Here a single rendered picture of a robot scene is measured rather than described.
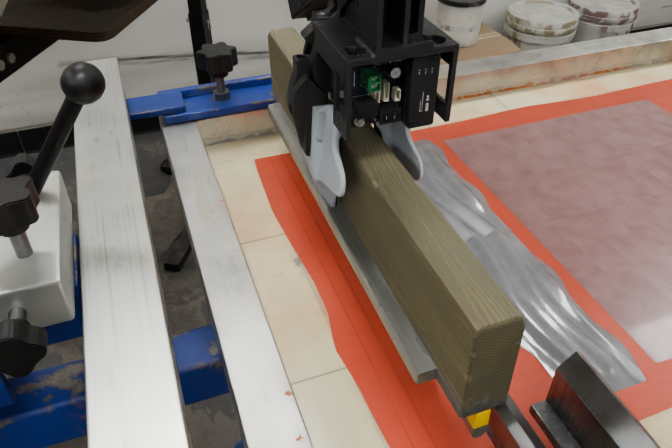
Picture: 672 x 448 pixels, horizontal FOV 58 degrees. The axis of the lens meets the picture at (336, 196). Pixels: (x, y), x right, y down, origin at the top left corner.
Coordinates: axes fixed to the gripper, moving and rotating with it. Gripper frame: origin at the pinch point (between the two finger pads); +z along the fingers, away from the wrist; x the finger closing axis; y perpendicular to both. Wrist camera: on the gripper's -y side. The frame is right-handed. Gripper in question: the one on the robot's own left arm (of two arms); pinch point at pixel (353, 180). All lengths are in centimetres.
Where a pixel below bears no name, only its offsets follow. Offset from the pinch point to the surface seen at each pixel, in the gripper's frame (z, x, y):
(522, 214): 9.9, 18.9, -1.8
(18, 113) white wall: 89, -59, -199
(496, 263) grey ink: 9.1, 12.1, 4.2
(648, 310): 9.8, 21.4, 12.7
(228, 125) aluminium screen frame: 7.9, -5.5, -25.2
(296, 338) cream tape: 9.9, -6.8, 5.5
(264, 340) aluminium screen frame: 6.4, -9.7, 7.7
